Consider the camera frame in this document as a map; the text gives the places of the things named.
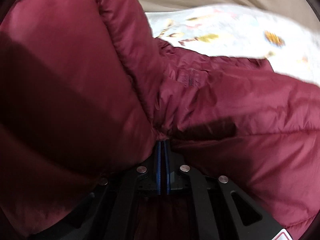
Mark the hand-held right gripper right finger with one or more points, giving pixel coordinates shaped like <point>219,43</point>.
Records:
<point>168,170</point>

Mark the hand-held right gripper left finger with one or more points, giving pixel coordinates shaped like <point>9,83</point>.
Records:
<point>160,170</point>

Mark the dark red puffer jacket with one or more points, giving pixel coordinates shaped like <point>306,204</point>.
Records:
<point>75,67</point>

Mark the pale printed bed sheet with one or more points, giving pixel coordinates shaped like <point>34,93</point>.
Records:
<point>225,30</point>

